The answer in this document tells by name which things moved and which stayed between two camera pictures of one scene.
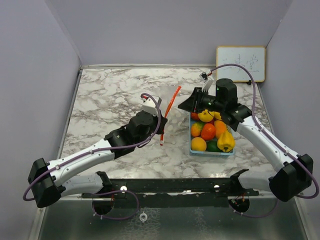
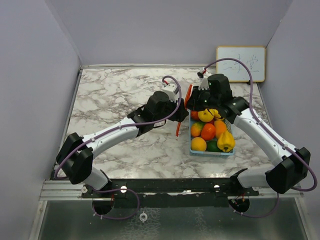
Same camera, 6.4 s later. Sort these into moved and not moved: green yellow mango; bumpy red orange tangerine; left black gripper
Moved: left black gripper
Not moved: bumpy red orange tangerine; green yellow mango
